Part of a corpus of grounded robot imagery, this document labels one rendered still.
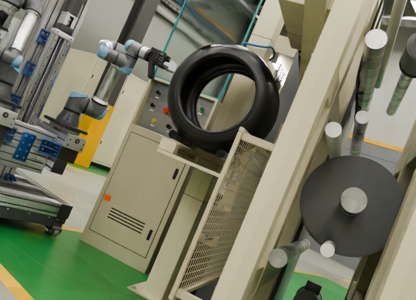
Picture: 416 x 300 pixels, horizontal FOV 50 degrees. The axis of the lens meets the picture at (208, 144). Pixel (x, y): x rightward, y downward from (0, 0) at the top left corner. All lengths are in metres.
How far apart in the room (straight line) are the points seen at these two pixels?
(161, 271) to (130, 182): 0.76
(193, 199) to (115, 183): 0.78
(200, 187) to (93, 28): 9.11
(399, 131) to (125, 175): 9.34
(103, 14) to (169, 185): 8.83
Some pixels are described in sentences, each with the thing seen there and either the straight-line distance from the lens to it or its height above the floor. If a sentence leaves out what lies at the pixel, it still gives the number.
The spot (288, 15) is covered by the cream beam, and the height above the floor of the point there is 1.64.
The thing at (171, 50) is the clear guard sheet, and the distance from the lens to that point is 3.34.
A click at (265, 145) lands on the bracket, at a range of 1.71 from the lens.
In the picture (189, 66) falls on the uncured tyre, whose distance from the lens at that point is 2.39.
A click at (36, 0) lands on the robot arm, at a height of 1.32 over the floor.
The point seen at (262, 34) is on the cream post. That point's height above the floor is 1.67.
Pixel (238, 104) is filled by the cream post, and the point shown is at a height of 1.23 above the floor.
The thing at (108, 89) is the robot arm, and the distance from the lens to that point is 3.10.
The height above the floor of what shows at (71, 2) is 1.45.
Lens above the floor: 0.79
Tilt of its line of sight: 3 degrees up
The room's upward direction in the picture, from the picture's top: 23 degrees clockwise
